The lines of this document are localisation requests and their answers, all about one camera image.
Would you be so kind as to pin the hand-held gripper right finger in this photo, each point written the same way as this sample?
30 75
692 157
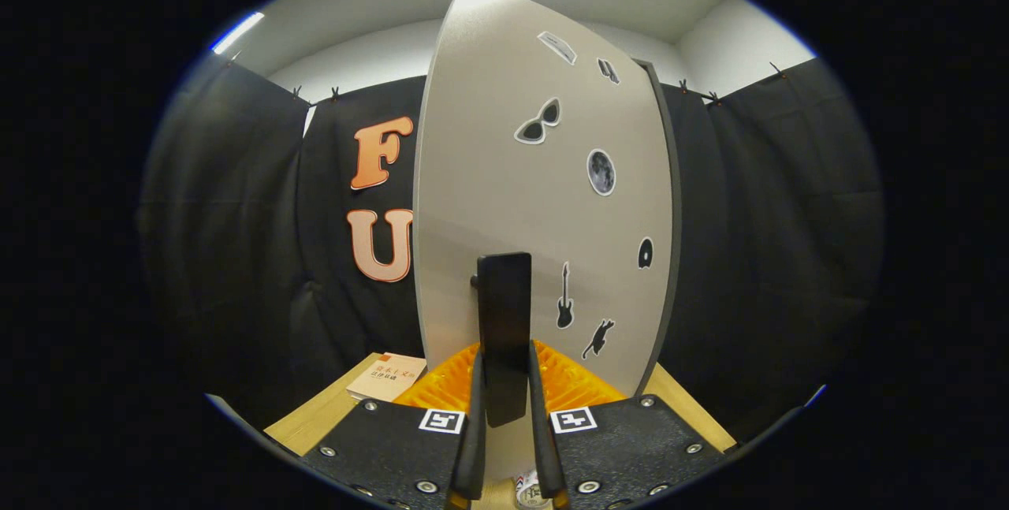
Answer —
542 447

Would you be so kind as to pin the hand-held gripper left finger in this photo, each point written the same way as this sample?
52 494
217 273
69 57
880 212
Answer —
475 447

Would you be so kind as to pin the white canvas shoe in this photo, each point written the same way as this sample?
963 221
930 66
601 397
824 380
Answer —
530 492

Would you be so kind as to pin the beige shoe cabinet door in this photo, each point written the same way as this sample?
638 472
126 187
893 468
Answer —
489 179

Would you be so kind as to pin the black backdrop cloth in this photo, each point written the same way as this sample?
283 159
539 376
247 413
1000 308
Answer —
221 218

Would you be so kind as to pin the row of black clips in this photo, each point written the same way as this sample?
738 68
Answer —
336 94

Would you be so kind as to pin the narrow ceiling light panel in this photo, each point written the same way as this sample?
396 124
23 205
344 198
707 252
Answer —
236 33

